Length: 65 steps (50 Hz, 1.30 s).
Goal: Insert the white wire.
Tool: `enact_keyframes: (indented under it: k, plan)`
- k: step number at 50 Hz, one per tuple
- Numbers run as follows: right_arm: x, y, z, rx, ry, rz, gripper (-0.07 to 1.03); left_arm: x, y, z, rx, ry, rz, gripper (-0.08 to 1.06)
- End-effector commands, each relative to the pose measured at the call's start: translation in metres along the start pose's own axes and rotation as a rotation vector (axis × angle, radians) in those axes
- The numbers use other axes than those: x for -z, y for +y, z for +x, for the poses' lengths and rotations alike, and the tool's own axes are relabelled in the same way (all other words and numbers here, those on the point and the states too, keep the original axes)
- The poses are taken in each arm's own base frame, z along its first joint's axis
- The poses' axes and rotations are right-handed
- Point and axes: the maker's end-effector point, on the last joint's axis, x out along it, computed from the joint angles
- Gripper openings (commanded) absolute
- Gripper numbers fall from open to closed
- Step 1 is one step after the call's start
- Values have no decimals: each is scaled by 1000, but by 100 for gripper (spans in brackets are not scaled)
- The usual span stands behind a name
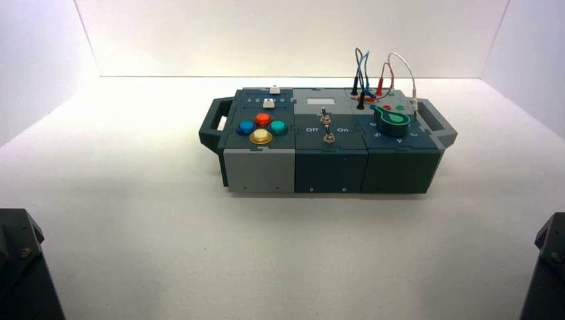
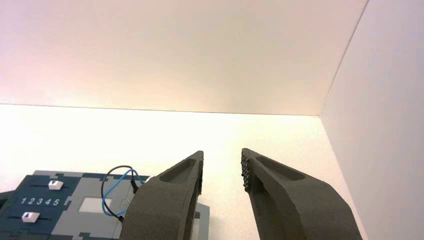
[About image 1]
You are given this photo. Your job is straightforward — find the white jumper wire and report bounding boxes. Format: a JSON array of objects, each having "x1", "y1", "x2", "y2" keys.
[{"x1": 386, "y1": 52, "x2": 420, "y2": 117}]

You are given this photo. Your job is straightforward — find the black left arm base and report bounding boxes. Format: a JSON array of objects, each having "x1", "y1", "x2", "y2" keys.
[{"x1": 0, "y1": 208, "x2": 66, "y2": 320}]

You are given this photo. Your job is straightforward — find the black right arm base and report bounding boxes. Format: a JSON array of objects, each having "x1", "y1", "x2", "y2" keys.
[{"x1": 520, "y1": 213, "x2": 565, "y2": 320}]

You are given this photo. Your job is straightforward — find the yellow dome push button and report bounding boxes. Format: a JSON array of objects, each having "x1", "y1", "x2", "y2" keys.
[{"x1": 249, "y1": 128, "x2": 274, "y2": 146}]

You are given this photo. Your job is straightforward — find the dark teal modular task box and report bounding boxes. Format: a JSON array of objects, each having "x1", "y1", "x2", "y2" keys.
[{"x1": 199, "y1": 87, "x2": 458, "y2": 195}]

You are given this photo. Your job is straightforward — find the green pointer rotary knob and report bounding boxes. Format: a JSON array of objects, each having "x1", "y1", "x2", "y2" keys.
[{"x1": 370, "y1": 104, "x2": 411, "y2": 138}]

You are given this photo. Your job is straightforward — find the black jumper wire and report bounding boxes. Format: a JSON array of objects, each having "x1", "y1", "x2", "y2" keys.
[{"x1": 350, "y1": 47, "x2": 367, "y2": 111}]

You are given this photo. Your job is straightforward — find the blue jumper wire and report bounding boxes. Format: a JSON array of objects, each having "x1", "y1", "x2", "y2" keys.
[{"x1": 358, "y1": 51, "x2": 376, "y2": 99}]

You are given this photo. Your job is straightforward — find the red jumper wire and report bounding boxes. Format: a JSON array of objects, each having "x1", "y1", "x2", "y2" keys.
[{"x1": 375, "y1": 61, "x2": 395, "y2": 99}]

